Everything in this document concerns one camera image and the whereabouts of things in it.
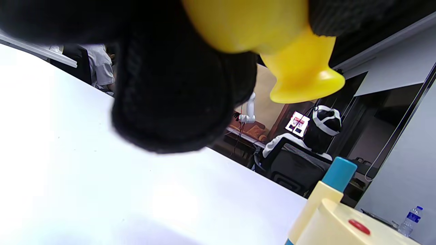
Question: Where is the person's left hand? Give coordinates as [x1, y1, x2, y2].
[0, 0, 395, 153]

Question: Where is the yellow toy hammer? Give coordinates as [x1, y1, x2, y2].
[182, 0, 346, 104]

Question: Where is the yellow round tap bench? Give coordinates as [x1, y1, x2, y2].
[284, 157, 422, 245]

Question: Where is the red toy nail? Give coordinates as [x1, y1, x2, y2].
[348, 219, 371, 235]

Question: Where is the kitchen scene backdrop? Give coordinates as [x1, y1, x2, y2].
[234, 64, 298, 143]

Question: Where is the black chair with castors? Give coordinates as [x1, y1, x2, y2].
[50, 44, 92, 85]

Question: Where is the lit display screen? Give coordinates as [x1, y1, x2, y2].
[285, 111, 311, 138]

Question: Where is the black office chair chrome base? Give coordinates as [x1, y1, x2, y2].
[254, 137, 332, 198]

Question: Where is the white neighbouring desk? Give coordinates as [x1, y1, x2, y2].
[0, 32, 78, 68]

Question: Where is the black shelf unit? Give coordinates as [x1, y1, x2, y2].
[341, 156, 379, 206]

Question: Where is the dark side table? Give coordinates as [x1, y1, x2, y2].
[360, 208, 400, 228]

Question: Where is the clear water bottle blue label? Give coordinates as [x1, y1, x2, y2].
[398, 206, 424, 238]

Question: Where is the white strap headset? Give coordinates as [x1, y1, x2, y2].
[312, 105, 342, 136]

